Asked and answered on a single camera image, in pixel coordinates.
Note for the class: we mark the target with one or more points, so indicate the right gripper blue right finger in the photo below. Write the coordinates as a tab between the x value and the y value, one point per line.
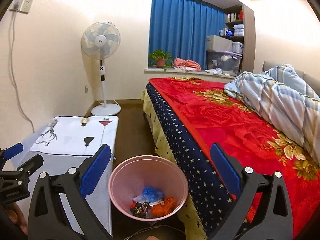
228	169

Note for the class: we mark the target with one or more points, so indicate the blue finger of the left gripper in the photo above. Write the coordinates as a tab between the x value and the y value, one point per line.
9	153

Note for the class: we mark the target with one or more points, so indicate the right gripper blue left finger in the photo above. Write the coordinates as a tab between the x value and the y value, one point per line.
92	169

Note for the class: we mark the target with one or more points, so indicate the dark brown wrapper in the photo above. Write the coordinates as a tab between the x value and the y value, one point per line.
140	210

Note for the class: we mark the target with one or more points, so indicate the blue plastic bag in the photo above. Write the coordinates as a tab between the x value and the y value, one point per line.
153	191

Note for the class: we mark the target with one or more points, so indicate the orange plastic bag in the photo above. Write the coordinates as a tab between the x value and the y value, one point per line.
165	207

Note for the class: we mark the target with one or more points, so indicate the white paper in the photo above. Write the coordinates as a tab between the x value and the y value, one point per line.
152	200

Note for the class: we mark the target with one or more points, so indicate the pink trash bin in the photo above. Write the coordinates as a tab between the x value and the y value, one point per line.
130	177

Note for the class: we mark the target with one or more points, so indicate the person's left hand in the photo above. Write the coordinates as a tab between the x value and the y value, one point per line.
17	217

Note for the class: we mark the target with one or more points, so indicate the navy star bed sheet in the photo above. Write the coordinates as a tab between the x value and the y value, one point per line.
208	200

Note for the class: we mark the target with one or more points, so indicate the white printed table cloth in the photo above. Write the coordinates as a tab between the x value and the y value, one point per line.
66	142

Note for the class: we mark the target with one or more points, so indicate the red floral blanket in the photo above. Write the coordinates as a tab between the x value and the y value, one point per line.
211	116

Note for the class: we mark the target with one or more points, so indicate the yellow star bed skirt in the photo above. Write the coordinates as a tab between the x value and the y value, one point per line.
172	169

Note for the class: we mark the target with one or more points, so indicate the plaid blue grey duvet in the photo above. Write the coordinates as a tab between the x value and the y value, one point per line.
289	111

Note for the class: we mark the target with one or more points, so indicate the clear plastic storage bin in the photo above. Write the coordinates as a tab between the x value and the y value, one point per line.
224	62

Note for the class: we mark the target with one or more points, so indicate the pink folded cloth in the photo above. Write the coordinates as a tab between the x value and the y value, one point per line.
187	65

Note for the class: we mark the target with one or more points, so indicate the grey headboard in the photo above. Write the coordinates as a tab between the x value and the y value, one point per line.
293	78

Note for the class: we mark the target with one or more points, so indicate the potted green plant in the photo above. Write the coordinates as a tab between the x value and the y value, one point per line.
160	59

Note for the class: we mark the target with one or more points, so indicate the cardboard box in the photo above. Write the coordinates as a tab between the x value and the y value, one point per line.
218	43

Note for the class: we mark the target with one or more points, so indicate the white standing fan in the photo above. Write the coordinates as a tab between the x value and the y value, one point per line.
100	41

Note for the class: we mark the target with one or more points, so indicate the wooden bookshelf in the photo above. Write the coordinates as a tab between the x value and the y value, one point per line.
240	27

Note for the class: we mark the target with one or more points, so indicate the blue curtain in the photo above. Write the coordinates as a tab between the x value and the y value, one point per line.
181	27

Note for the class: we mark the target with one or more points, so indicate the white wall socket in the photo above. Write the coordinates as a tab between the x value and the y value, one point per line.
22	6

